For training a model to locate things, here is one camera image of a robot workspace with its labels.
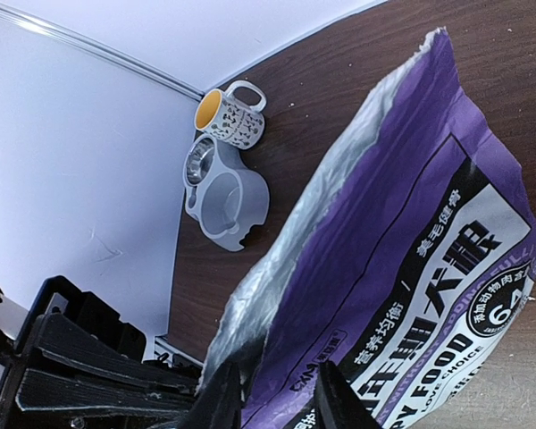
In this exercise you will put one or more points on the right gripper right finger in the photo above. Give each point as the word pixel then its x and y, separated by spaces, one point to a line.
pixel 338 406

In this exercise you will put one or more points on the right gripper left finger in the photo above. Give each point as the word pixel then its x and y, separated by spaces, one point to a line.
pixel 219 405

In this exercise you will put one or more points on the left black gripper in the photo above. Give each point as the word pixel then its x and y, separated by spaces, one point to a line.
pixel 70 357

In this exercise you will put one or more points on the purple pet food bag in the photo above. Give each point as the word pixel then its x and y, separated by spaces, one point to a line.
pixel 409 254

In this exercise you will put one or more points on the grey double pet feeder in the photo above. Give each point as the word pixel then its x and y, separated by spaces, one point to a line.
pixel 222 194

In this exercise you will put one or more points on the patterned mug yellow inside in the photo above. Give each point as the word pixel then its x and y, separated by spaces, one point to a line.
pixel 222 115

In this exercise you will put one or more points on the left aluminium frame post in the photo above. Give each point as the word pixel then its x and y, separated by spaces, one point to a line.
pixel 98 50

